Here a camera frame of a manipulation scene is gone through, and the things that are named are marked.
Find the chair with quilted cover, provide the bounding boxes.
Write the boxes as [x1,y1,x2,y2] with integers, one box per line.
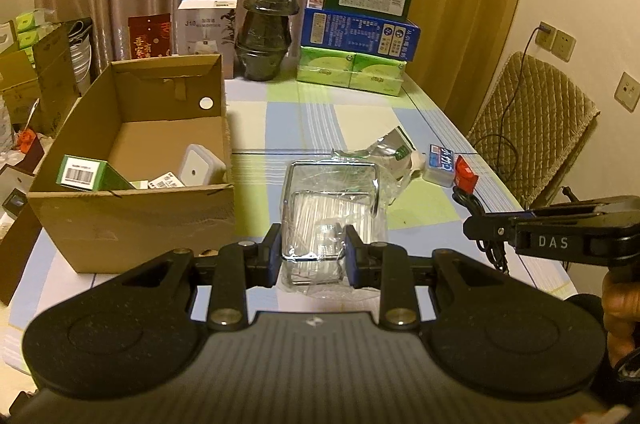
[467,52,601,210]

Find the white wall socket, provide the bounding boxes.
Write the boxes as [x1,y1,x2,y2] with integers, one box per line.
[551,29,574,63]
[534,24,556,53]
[615,72,640,112]

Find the white medicine box blue print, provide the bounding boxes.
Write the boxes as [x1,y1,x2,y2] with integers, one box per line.
[147,173,184,190]

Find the person's right hand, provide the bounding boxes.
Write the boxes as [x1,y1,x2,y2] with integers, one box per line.
[602,267,640,370]

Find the white humidifier box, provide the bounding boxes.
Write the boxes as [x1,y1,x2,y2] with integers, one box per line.
[177,0,240,79]

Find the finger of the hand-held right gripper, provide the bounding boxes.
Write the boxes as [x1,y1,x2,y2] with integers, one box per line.
[462,209,538,250]

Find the small red packet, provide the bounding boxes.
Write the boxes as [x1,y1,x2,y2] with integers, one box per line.
[454,155,479,195]

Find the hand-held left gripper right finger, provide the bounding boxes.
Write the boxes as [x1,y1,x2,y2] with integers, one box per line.
[345,224,531,331]

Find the stack of small green packs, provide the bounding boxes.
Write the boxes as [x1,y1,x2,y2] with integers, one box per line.
[14,9,56,51]

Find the brown carton with open flaps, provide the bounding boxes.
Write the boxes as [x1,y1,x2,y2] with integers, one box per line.
[0,24,82,139]

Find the brown cardboard box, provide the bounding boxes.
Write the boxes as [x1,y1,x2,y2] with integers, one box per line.
[27,53,236,274]

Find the large blue carton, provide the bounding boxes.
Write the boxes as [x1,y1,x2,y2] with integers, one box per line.
[301,7,421,62]

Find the orange handled tool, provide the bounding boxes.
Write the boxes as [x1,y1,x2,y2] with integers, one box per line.
[17,99,45,153]

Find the dark brown box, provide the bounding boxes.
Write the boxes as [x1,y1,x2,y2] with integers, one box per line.
[0,139,51,306]

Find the blue dental floss box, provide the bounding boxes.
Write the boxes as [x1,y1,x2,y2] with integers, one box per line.
[424,144,459,188]

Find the white power adapter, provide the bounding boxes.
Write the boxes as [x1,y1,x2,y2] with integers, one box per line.
[180,144,227,186]

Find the plaid cloth desktop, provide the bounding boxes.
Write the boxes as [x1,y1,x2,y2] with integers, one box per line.
[10,74,576,355]

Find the black charger cable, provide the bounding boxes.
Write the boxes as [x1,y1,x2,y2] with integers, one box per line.
[470,29,543,177]

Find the stacked dark plastic pots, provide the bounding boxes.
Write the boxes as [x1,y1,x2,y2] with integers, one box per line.
[235,0,301,81]

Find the green tissue pack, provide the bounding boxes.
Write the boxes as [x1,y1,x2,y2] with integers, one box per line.
[348,53,406,98]
[296,47,356,88]

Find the silver green tea pouch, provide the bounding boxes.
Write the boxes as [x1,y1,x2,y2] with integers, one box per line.
[367,127,417,181]

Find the green white medicine box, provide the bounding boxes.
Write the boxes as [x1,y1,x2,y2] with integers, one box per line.
[59,155,137,191]

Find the dark red gift box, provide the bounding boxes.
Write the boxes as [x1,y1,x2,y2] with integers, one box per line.
[128,13,174,60]

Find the white cardboard cutout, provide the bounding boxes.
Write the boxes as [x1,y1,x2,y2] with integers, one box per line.
[0,22,19,55]

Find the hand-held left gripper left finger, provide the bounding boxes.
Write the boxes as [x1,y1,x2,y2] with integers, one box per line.
[100,223,282,331]

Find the black white striped bag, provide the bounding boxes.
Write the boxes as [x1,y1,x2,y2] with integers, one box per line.
[67,18,97,96]

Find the wooden wardrobe panel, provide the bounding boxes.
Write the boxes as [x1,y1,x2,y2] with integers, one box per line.
[407,0,538,137]

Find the clear plastic pack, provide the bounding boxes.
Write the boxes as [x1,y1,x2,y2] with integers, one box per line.
[279,148,401,301]

